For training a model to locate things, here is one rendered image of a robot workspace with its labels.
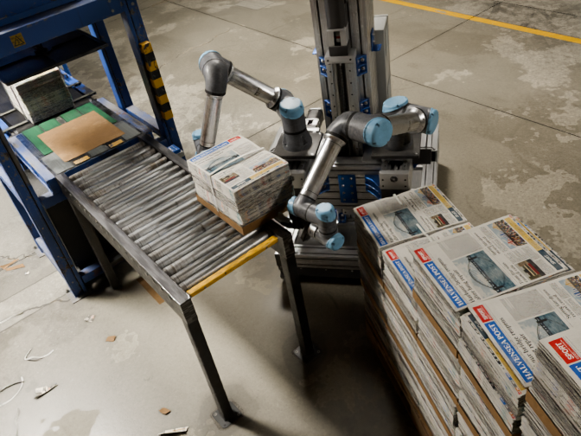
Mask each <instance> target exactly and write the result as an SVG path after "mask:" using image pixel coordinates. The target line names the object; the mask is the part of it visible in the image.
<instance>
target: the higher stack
mask: <svg viewBox="0 0 581 436"><path fill-rule="evenodd" d="M537 347H538V348H537V350H536V352H535V356H536V360H535V364H534V367H535V369H534V373H533V380H532V386H531V387H529V392H530V394H531V395H532V396H533V398H534V399H535V400H536V401H537V402H538V404H539V405H540V407H541V408H542V409H543V411H544V412H545V413H546V415H547V417H548V418H549V419H550V421H551V422H552V423H553V425H555V427H556V428H557V429H558V431H559V432H560V434H561V435H562V436H581V325H579V326H577V327H574V328H571V329H569V330H565V331H562V332H560V333H557V334H554V335H552V336H549V337H546V338H543V339H541V340H539V342H538V345H537ZM524 410H525V411H524V412H523V414H524V416H522V417H521V418H522V419H521V426H520V429H521V431H522V434H521V436H552V435H551V434H550V433H549V431H548V430H547V428H546V427H545V425H544V424H543V423H542V421H541V420H540V418H539V417H538V416H537V414H536V413H535V412H534V411H533V410H532V408H531V407H530V406H529V404H528V403H527V402H526V404H525V407H524Z"/></svg>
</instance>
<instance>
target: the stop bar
mask: <svg viewBox="0 0 581 436"><path fill-rule="evenodd" d="M277 242H278V237H277V236H275V235H273V236H272V237H271V238H269V239H268V240H266V241H264V242H262V243H261V244H259V245H258V246H256V247H255V248H254V249H252V250H250V251H249V252H247V253H245V254H244V255H242V256H241V257H239V258H238V259H236V260H235V261H233V262H232V263H230V264H229V265H227V266H225V267H223V268H222V269H220V270H219V271H218V272H216V273H214V274H213V275H211V276H210V277H208V278H207V279H204V280H203V281H202V282H201V283H199V284H198V285H196V286H194V287H192V288H191V289H189V290H188V291H186V293H187V295H188V296H189V297H190V298H192V297H193V296H195V295H196V294H198V293H199V292H202V291H203V290H205V289H206V288H208V287H209V286H211V285H212V284H213V283H215V282H216V281H218V280H220V279H222V278H223V277H225V276H226V275H228V274H229V273H230V272H232V271H233V270H235V269H237V268H238V267H240V266H242V265H243V264H245V263H246V262H247V261H248V260H250V259H252V258H254V257H255V256H257V255H258V254H260V253H262V252H263V251H264V250H266V249H267V248H268V247H270V246H272V245H274V244H275V243H277Z"/></svg>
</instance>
